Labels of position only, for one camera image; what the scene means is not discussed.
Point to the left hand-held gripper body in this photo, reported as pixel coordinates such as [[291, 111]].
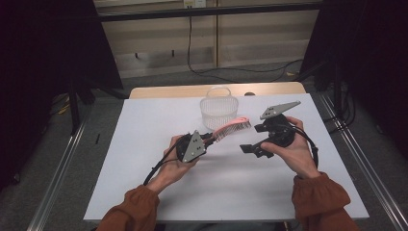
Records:
[[194, 147]]

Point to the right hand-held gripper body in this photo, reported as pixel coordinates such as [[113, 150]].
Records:
[[280, 131]]

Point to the pink hair comb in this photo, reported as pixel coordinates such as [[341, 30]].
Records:
[[234, 125]]

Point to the white slotted plastic basket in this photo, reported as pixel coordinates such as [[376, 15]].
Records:
[[219, 110]]

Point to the person's right hand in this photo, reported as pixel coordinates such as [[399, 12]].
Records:
[[300, 154]]

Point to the person's left hand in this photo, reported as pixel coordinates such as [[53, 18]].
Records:
[[171, 168]]

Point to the white table sheet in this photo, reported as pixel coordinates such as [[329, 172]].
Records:
[[224, 186]]

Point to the light wooden table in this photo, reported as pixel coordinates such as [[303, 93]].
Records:
[[179, 91]]

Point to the black metal stand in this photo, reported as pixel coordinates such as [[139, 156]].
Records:
[[74, 106], [337, 89]]

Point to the black curtain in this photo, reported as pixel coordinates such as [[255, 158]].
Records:
[[38, 64], [378, 64]]

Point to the aluminium floor rail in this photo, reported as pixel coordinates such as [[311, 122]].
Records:
[[369, 166], [57, 173]]

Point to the white wall socket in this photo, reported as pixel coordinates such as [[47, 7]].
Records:
[[194, 3]]

